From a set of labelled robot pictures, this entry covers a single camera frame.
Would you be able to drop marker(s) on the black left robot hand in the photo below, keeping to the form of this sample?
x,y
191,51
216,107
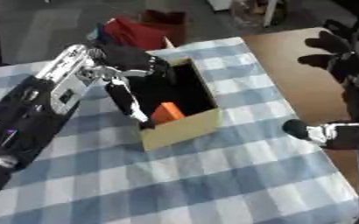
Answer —
x,y
129,58

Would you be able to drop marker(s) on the orange block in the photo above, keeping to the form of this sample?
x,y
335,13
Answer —
x,y
167,112

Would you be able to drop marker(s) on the red bag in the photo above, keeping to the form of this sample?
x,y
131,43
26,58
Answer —
x,y
136,33

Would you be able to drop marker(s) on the tan cardboard box black inside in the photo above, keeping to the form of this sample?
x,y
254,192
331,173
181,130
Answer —
x,y
187,131

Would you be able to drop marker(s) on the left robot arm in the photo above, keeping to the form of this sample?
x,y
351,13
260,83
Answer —
x,y
29,116

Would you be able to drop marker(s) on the white furniture leg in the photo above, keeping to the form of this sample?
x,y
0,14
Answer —
x,y
270,8

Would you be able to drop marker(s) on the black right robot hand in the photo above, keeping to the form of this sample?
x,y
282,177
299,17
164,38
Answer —
x,y
348,67

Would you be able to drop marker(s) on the dark brown open bag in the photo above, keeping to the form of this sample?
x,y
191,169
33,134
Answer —
x,y
163,18

